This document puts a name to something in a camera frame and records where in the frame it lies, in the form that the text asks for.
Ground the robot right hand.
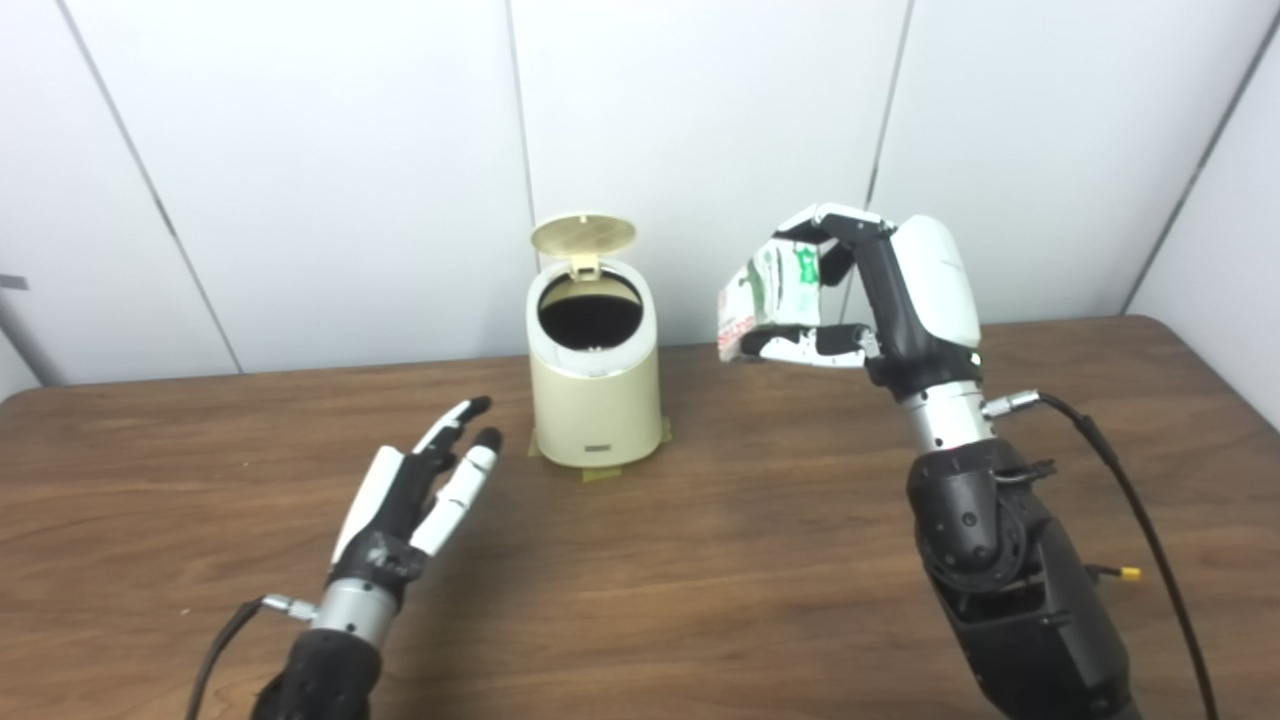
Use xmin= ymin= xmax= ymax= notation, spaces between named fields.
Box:
xmin=740 ymin=204 xmax=986 ymax=401

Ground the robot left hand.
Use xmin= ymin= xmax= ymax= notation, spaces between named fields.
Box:
xmin=328 ymin=396 xmax=504 ymax=611

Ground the green white milk carton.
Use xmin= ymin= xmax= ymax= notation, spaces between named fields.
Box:
xmin=716 ymin=238 xmax=826 ymax=363

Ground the cream-colored round bin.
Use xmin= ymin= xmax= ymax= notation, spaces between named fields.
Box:
xmin=526 ymin=258 xmax=664 ymax=469

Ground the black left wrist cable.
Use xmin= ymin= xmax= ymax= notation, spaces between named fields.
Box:
xmin=185 ymin=595 xmax=316 ymax=720

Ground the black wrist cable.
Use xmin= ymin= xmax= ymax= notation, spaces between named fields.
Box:
xmin=985 ymin=390 xmax=1221 ymax=720
xmin=185 ymin=595 xmax=316 ymax=720

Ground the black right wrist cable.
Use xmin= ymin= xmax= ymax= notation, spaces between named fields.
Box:
xmin=985 ymin=390 xmax=1221 ymax=720

